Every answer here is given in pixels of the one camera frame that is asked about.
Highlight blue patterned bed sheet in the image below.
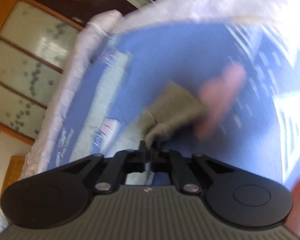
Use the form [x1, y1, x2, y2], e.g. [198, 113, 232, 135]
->
[0, 21, 300, 230]

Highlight grey sweatpants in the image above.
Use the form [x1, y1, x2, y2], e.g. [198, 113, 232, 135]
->
[140, 82, 207, 148]

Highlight white rolled quilt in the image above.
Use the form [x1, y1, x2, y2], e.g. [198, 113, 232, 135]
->
[21, 0, 300, 189]

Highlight wooden headboard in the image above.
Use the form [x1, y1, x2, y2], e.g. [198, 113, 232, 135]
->
[0, 155, 25, 196]

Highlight wooden wardrobe with glass doors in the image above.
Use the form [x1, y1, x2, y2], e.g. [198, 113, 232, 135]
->
[0, 0, 82, 145]

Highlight person's bare hand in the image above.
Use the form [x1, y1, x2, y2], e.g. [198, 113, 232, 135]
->
[194, 63, 247, 139]

